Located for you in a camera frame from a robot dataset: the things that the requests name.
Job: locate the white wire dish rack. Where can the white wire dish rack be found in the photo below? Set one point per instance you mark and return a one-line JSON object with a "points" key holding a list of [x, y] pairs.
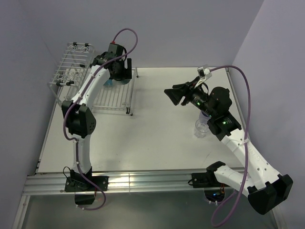
{"points": [[72, 71]]}

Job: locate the clear glass cup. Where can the clear glass cup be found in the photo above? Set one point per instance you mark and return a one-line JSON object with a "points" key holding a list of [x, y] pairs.
{"points": [[201, 129]]}

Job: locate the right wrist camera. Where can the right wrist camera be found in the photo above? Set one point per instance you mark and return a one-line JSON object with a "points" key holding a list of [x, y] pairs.
{"points": [[204, 73]]}

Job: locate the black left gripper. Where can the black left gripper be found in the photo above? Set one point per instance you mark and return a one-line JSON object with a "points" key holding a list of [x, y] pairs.
{"points": [[125, 73]]}

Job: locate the aluminium mounting rail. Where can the aluminium mounting rail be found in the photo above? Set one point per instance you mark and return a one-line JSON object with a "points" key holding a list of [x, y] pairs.
{"points": [[160, 199]]}

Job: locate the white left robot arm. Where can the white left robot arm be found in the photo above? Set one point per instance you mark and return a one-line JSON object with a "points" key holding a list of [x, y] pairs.
{"points": [[79, 121]]}

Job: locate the blue ceramic mug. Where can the blue ceramic mug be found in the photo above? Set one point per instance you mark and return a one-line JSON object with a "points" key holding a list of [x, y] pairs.
{"points": [[108, 83]]}

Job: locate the purple plastic cup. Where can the purple plastic cup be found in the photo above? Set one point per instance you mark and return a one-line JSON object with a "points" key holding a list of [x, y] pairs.
{"points": [[203, 118]]}

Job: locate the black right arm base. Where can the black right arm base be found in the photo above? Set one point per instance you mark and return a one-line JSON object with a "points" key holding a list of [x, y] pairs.
{"points": [[207, 179]]}

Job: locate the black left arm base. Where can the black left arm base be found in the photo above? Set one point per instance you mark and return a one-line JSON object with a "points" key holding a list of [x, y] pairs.
{"points": [[85, 189]]}

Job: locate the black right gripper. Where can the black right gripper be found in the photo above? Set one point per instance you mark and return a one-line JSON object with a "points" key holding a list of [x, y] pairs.
{"points": [[187, 89]]}

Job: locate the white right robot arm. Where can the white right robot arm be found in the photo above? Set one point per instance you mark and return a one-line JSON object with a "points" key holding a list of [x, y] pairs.
{"points": [[265, 188]]}

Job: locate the dark green patterned mug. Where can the dark green patterned mug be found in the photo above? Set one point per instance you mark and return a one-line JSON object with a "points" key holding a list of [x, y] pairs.
{"points": [[125, 81]]}

